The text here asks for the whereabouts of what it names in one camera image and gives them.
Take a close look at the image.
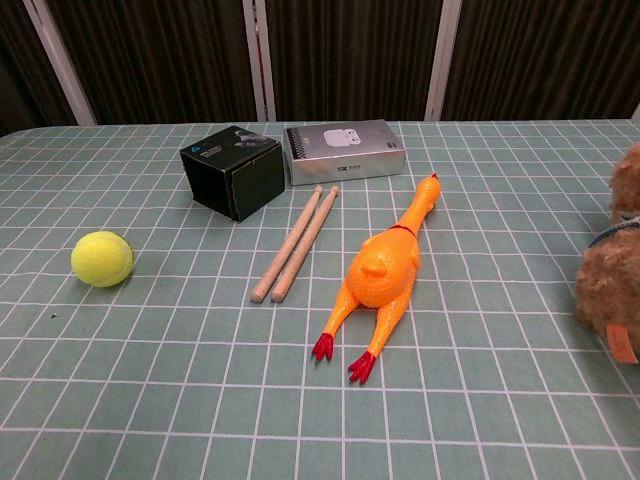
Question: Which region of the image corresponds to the black cardboard box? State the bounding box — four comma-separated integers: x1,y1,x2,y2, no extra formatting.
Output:
179,125,286,223

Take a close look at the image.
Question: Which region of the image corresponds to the yellow tennis ball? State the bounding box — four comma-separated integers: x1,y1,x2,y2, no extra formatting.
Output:
70,230,135,289

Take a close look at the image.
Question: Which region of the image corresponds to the silver earbuds box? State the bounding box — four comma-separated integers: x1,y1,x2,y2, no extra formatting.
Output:
282,118,407,187

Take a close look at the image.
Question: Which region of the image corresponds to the wooden drumstick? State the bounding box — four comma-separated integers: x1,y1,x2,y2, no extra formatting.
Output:
250,185,325,304
271,185,341,303

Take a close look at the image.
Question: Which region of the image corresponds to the orange rubber chicken toy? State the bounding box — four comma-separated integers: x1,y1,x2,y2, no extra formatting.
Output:
312,172,444,385

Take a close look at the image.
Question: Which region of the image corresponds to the dark ribbed partition panel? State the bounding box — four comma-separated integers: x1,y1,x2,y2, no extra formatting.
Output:
47,0,259,125
264,0,444,123
442,0,640,121
0,0,79,136

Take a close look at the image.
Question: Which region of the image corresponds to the green checked tablecloth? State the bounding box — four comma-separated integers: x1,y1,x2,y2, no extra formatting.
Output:
0,118,640,480

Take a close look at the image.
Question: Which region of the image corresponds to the brown teddy bear striped shirt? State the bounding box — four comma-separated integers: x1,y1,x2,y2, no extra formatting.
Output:
573,142,640,365

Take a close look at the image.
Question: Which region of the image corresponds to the white partition post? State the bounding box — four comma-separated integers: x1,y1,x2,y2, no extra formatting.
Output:
241,0,277,123
425,0,462,121
22,0,98,127

